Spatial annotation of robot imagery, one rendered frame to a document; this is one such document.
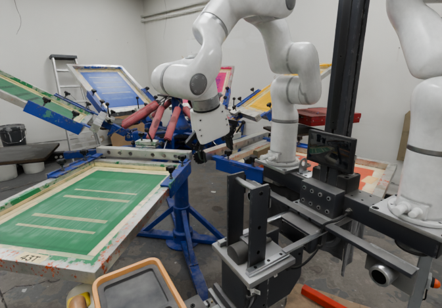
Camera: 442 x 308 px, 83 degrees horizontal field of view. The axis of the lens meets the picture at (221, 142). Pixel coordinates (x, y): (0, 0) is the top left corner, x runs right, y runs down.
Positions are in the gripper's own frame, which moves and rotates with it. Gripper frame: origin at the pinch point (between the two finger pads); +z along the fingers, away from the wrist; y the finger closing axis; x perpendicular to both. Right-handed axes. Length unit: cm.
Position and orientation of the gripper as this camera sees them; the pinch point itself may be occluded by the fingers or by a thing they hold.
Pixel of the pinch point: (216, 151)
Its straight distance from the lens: 75.9
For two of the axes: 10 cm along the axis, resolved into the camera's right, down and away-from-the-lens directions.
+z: 1.7, 8.3, 5.3
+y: -8.6, 3.9, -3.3
